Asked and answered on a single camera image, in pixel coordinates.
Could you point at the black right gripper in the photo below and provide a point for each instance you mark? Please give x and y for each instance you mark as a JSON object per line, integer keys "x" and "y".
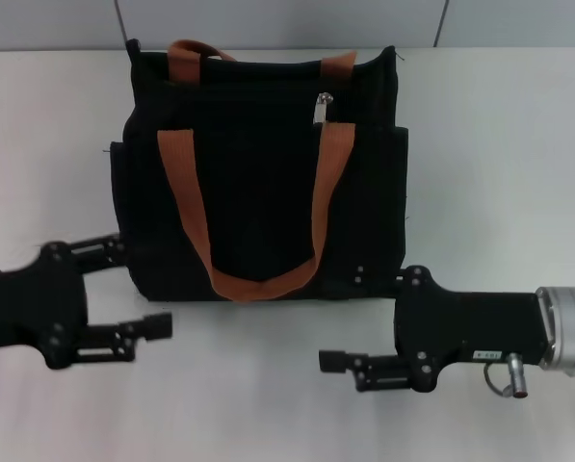
{"x": 465, "y": 327}

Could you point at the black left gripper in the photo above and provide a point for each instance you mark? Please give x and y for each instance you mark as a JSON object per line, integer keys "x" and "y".
{"x": 27, "y": 308}

